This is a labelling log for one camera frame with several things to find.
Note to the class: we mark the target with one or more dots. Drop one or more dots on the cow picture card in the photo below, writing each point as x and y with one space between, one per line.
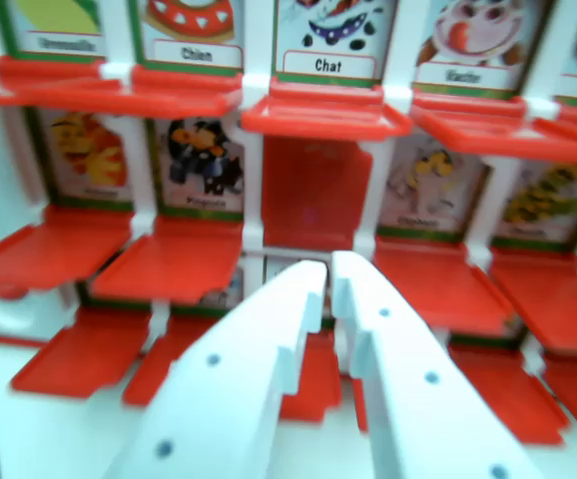
468 75

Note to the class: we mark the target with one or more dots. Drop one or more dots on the red and white game board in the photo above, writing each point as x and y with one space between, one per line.
119 30

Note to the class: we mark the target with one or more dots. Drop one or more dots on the red board flap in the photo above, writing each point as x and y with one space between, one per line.
438 284
84 354
178 269
558 304
313 194
318 120
49 249

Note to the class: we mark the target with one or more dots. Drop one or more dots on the black figure picture card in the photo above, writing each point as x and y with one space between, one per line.
198 159

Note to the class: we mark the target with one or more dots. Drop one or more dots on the Chien picture card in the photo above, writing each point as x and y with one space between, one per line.
193 52

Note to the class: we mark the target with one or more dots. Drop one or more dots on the elephant picture card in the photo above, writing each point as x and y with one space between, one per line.
433 189

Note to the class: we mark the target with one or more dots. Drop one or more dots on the Chat picture card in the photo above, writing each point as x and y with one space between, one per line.
333 65

